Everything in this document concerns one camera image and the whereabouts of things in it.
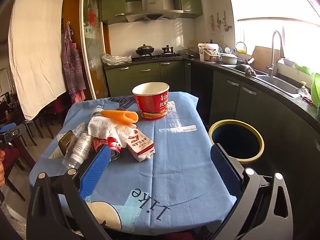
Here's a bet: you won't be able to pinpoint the dark wok in sink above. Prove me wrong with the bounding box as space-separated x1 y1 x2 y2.
234 64 257 77

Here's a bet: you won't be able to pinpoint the red cushioned wooden chair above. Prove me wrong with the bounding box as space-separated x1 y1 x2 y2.
0 122 34 202

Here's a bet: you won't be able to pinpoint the clear plastic bottle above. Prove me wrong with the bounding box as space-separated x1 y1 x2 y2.
62 105 104 169

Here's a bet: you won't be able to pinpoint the gas stove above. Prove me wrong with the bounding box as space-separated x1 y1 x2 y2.
131 54 183 62

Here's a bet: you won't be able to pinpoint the black kitchen countertop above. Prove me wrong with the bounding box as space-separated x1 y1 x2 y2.
104 55 320 128

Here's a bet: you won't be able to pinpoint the dining table with red cloth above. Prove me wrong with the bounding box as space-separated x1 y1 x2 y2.
44 92 72 117

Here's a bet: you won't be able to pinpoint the window with blind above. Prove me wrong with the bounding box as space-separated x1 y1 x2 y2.
226 0 320 73

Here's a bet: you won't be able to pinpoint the small curved faucet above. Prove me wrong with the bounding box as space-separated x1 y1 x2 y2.
236 42 248 55

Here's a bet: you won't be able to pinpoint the green plastic colander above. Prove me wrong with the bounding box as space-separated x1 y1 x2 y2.
311 73 320 107

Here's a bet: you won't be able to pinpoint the wooden cutting board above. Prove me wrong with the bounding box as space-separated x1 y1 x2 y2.
250 45 282 72

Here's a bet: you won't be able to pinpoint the white enamel pot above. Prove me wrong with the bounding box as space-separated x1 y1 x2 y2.
219 53 239 65

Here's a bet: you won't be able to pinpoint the green wall cabinets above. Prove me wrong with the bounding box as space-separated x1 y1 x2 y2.
101 0 203 25

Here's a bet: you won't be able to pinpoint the crushed red soda can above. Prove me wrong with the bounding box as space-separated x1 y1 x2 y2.
92 137 122 161

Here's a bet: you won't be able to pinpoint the person's left hand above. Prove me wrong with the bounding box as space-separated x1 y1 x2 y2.
0 149 6 187

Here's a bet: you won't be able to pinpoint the steel sink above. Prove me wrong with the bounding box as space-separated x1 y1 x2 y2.
220 64 308 98

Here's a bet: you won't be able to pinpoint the small printed paper carton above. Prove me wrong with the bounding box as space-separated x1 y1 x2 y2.
58 131 75 155

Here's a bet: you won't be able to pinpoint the green cloth on sill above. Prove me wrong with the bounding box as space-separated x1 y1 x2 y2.
294 62 313 75

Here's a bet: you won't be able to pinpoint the small dark pot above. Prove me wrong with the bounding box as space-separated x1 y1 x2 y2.
161 44 175 55

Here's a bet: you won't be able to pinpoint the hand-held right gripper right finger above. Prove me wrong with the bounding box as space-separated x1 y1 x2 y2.
210 143 293 240

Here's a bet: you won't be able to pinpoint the blue star printed tablecloth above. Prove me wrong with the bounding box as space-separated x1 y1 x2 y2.
29 91 238 235

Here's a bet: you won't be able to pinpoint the purple checkered apron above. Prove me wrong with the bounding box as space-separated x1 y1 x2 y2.
62 21 86 95

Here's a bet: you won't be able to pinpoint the hanging white sheet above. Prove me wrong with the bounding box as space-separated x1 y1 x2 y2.
8 0 67 121

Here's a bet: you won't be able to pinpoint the white paper towel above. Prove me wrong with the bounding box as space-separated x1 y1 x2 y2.
87 116 137 148

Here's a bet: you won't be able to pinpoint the tall steel faucet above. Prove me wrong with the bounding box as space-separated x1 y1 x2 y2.
266 31 285 77

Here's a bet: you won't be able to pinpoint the red checkered apron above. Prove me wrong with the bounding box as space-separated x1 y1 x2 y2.
69 90 86 103

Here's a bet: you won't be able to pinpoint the dark wooden chair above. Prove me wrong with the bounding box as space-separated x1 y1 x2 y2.
25 92 66 140

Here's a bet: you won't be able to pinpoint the steel range hood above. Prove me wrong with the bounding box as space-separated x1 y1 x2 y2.
125 0 185 23

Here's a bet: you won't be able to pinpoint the sliding glass door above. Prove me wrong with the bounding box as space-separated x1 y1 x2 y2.
80 0 110 100

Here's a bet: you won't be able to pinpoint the white plastic bucket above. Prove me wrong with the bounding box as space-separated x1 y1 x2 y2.
197 43 219 63

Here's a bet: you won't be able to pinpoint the red paper noodle bowl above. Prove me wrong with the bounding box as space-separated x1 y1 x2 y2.
132 82 170 121

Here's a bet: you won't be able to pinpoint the hanging kitchen utensils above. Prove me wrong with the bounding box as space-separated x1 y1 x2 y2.
209 11 229 34

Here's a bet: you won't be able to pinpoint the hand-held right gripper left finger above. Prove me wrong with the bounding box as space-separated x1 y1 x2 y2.
26 145 112 240

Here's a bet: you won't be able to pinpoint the yellow rimmed trash bin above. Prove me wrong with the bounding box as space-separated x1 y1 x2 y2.
208 119 265 165

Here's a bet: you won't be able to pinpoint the clear plastic bag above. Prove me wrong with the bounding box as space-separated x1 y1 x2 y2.
101 53 132 66

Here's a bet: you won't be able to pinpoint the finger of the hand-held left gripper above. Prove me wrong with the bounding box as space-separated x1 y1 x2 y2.
0 122 27 141

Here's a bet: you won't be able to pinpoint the black wok with lid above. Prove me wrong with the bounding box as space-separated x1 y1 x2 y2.
135 44 155 56

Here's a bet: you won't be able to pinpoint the white and red milk carton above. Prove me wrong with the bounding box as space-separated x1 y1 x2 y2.
124 128 155 162

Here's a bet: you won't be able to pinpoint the small white plastic bottle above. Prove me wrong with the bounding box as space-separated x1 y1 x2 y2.
72 122 87 139

